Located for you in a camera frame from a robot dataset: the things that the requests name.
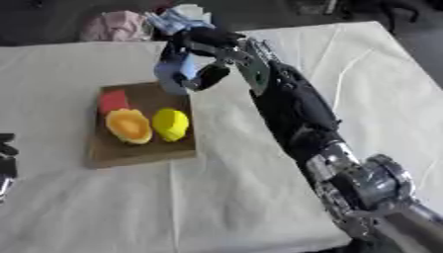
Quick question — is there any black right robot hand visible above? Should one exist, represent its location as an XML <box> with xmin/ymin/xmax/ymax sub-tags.
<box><xmin>159</xmin><ymin>26</ymin><xmax>249</xmax><ymax>92</ymax></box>

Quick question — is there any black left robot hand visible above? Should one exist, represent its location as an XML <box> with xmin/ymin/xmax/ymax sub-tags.
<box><xmin>0</xmin><ymin>132</ymin><xmax>21</xmax><ymax>179</ymax></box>

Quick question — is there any light blue block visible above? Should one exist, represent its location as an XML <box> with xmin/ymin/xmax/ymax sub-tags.
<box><xmin>152</xmin><ymin>49</ymin><xmax>203</xmax><ymax>97</ymax></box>

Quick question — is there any brown cardboard box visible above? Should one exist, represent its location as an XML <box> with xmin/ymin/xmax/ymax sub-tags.
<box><xmin>84</xmin><ymin>81</ymin><xmax>200</xmax><ymax>170</ymax></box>

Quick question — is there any blue and white cloth bundle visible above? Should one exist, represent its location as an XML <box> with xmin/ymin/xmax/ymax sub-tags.
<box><xmin>143</xmin><ymin>3</ymin><xmax>217</xmax><ymax>36</ymax></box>

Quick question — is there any pink cloth bundle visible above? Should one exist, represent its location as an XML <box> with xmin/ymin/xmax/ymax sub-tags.
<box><xmin>77</xmin><ymin>10</ymin><xmax>152</xmax><ymax>42</ymax></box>

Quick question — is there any yellow toy lemon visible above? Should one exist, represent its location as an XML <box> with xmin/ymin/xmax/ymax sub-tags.
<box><xmin>150</xmin><ymin>107</ymin><xmax>193</xmax><ymax>143</ymax></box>

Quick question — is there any red block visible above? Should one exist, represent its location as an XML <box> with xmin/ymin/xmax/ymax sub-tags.
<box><xmin>97</xmin><ymin>89</ymin><xmax>132</xmax><ymax>116</ymax></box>

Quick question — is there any orange toy fruit half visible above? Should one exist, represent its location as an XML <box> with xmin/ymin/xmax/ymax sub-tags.
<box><xmin>104</xmin><ymin>108</ymin><xmax>156</xmax><ymax>145</ymax></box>

